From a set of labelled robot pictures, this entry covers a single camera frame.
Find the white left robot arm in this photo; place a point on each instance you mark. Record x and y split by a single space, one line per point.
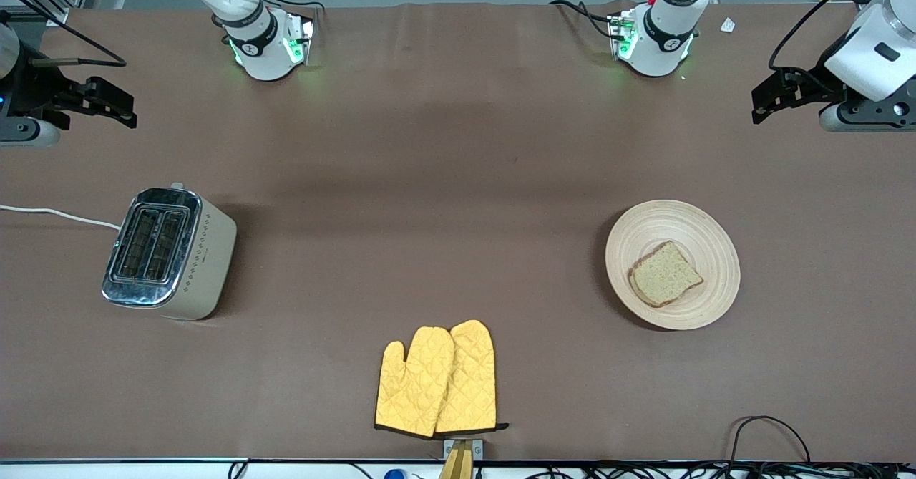
665 35

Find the white paper scrap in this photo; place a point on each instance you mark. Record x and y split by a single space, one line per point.
728 26

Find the round wooden plate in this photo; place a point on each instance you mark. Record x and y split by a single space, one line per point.
680 221

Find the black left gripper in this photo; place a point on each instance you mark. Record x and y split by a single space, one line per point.
818 82

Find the blue round object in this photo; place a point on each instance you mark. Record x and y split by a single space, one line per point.
395 475

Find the yellow quilted oven mitt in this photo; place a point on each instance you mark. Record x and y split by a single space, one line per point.
472 379
418 386

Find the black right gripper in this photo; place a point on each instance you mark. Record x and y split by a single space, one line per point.
32 86

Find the small metal bracket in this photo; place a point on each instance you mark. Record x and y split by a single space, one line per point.
478 450

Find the brown toast slice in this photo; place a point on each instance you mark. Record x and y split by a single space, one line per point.
665 278

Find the silver beige toaster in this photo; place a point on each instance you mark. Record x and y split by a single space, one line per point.
207 264

